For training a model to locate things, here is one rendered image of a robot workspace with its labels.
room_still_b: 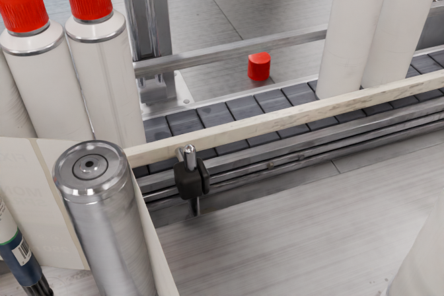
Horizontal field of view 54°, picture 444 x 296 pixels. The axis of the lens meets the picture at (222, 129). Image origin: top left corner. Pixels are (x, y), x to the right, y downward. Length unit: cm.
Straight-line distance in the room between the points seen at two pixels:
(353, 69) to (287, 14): 34
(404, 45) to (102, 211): 40
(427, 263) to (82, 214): 20
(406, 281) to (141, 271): 18
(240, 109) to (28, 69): 26
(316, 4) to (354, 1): 41
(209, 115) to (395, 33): 23
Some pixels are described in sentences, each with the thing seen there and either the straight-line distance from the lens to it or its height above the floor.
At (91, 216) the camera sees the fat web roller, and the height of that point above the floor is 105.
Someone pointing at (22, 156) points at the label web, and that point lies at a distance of 28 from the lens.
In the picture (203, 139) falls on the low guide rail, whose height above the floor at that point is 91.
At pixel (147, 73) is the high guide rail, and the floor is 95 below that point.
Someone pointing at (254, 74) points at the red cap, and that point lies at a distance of 66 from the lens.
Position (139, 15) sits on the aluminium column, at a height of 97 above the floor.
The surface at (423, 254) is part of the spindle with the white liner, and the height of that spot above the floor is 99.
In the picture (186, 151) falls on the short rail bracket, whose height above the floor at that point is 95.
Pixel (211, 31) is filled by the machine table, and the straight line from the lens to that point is 78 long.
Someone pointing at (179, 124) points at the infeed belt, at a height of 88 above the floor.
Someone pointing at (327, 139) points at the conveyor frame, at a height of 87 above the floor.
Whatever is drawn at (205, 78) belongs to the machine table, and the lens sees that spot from 67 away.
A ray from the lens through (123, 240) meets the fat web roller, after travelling 26.
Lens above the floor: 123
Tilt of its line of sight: 44 degrees down
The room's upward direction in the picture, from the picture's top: straight up
